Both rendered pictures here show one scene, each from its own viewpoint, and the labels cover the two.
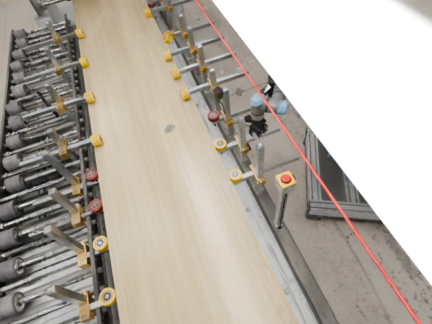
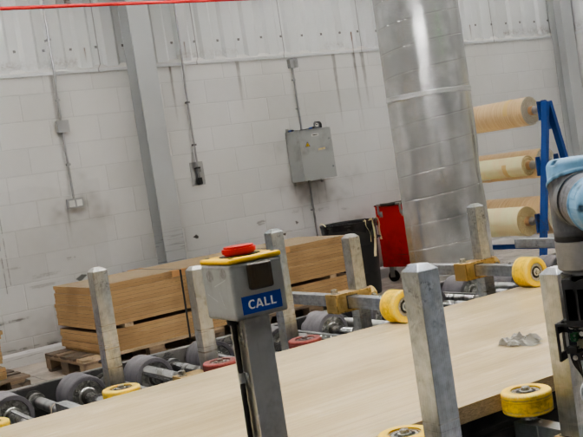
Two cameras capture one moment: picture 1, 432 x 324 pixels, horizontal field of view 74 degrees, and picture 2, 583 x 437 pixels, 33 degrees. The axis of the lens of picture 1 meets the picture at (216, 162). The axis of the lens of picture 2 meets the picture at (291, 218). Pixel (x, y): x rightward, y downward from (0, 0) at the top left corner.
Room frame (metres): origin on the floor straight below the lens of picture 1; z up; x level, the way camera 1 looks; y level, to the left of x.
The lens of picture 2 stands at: (0.26, -1.36, 1.31)
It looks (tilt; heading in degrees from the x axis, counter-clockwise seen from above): 3 degrees down; 69
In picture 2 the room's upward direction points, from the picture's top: 9 degrees counter-clockwise
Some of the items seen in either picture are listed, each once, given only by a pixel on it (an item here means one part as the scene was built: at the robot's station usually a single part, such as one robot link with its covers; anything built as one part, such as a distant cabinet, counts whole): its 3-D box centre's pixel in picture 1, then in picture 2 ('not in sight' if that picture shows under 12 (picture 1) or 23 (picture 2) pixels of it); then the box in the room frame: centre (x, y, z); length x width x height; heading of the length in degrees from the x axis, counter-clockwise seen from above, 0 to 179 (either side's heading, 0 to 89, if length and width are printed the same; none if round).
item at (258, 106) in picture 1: (258, 104); (578, 197); (1.09, -0.28, 1.21); 0.09 x 0.08 x 0.11; 64
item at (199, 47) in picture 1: (204, 72); not in sight; (1.84, -0.05, 0.90); 0.03 x 0.03 x 0.48; 11
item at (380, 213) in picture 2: not in sight; (418, 237); (5.05, 7.44, 0.41); 0.76 x 0.48 x 0.81; 19
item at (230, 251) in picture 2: (285, 179); (239, 252); (0.61, -0.29, 1.22); 0.04 x 0.04 x 0.02
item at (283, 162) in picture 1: (265, 169); not in sight; (0.91, -0.29, 0.83); 0.43 x 0.03 x 0.04; 101
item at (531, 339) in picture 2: (168, 126); (521, 336); (1.34, 0.27, 0.91); 0.09 x 0.07 x 0.02; 128
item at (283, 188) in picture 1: (285, 183); (244, 287); (0.61, -0.29, 1.18); 0.07 x 0.07 x 0.08; 11
